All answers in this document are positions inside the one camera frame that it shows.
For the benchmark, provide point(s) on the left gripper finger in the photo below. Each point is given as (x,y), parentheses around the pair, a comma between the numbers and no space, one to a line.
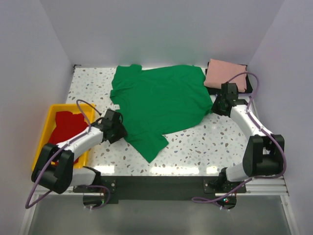
(120,128)
(116,137)

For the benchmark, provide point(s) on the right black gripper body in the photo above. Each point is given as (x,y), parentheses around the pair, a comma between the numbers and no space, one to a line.
(222,99)

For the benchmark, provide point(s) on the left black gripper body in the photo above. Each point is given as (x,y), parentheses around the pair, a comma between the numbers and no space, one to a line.
(113,127)

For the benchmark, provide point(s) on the green t-shirt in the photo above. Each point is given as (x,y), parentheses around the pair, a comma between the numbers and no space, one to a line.
(158,102)

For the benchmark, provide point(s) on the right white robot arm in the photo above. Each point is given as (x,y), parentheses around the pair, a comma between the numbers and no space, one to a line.
(264,154)

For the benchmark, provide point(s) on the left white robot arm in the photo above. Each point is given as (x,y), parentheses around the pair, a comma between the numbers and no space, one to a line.
(54,168)

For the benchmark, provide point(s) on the folded black t-shirt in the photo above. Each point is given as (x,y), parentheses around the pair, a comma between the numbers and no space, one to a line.
(242,81)

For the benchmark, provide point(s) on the folded pink t-shirt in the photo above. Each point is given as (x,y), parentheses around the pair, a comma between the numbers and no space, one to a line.
(219,72)

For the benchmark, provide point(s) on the yellow plastic bin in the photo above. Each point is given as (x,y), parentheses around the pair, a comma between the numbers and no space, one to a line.
(50,124)

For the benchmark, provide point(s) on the red t-shirt in bin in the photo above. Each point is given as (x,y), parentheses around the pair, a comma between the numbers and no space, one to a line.
(68,125)

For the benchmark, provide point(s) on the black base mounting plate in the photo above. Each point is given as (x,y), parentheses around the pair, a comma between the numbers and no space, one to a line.
(198,189)

